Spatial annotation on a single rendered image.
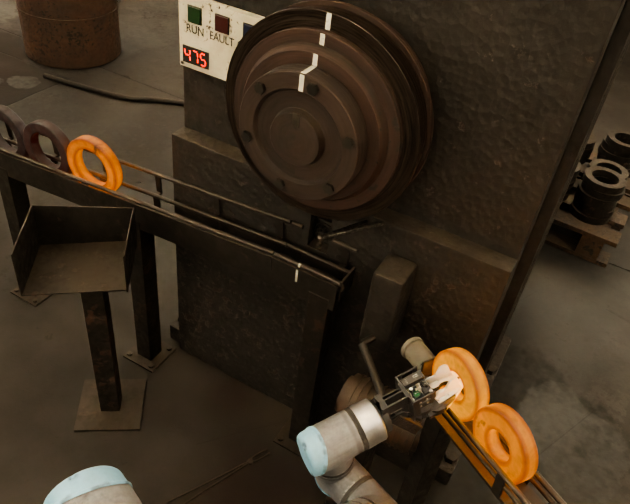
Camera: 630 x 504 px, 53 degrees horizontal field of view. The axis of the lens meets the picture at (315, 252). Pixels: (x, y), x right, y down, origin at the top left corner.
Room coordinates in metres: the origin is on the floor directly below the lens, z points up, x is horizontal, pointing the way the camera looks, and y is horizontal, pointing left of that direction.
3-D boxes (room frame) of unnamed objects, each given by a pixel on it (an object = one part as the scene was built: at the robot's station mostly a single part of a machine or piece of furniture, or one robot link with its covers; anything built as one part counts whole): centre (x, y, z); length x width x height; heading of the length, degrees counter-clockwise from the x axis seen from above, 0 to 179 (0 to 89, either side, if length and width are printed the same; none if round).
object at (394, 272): (1.17, -0.20, 0.68); 0.11 x 0.08 x 0.24; 156
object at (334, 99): (1.16, 0.06, 1.11); 0.28 x 0.06 x 0.28; 66
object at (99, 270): (1.23, 0.61, 0.36); 0.26 x 0.20 x 0.72; 101
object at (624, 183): (2.96, -0.97, 0.22); 1.20 x 0.81 x 0.44; 64
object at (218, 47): (1.49, 0.29, 1.15); 0.26 x 0.02 x 0.18; 66
